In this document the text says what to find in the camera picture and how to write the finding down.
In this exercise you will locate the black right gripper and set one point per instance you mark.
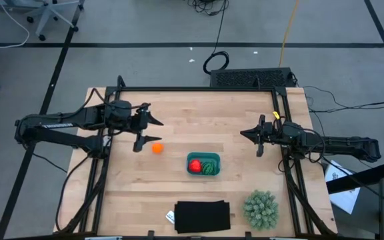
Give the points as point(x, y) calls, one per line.
point(273, 133)

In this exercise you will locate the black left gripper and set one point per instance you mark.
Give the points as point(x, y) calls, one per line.
point(142, 121)

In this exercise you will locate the orange toy fruit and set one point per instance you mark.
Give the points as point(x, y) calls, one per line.
point(157, 148)

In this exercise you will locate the teal plastic basket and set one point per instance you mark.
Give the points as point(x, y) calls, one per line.
point(203, 155)

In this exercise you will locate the red toy tomato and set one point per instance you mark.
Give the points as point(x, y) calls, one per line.
point(195, 165)

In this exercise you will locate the green striped toy watermelon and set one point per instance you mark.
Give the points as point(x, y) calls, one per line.
point(208, 168)

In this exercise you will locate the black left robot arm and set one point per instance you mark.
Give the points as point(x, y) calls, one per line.
point(62, 121)

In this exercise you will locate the yellow tag on right arm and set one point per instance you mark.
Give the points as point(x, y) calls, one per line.
point(276, 115)

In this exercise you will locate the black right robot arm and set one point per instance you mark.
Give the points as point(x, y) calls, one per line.
point(338, 146)

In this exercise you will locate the black mesh computer case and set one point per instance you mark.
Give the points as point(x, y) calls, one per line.
point(252, 78)

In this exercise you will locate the potted green succulent plant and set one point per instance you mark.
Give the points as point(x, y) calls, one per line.
point(261, 210)

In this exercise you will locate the white paper tag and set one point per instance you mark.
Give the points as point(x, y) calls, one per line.
point(170, 217)

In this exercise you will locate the black folded cloth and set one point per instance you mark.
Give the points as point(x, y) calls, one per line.
point(202, 216)

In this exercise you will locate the white paper sheet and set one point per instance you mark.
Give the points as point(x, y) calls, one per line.
point(343, 196)

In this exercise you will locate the black beam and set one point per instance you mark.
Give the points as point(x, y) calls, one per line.
point(362, 178)

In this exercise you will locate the grey office chair base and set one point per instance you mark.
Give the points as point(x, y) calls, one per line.
point(50, 15)

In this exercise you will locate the black metal table frame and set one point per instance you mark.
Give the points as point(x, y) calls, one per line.
point(195, 89)

